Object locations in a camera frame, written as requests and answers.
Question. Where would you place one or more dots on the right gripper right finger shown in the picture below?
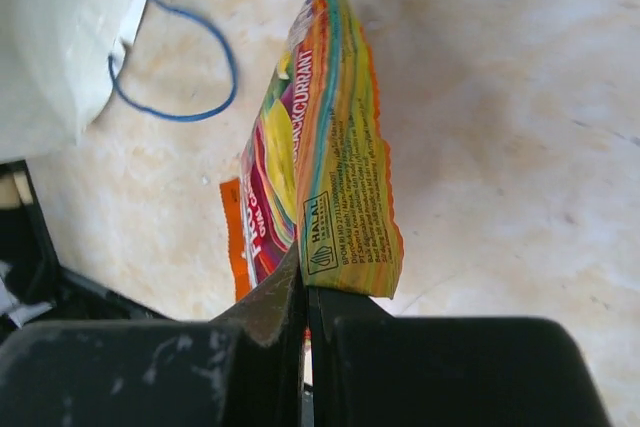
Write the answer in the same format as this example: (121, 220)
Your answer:
(374, 369)

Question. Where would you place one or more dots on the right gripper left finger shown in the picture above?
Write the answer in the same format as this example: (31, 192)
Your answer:
(243, 368)

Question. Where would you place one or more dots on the blue checkered paper bag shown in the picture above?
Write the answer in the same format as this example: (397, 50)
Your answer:
(60, 61)

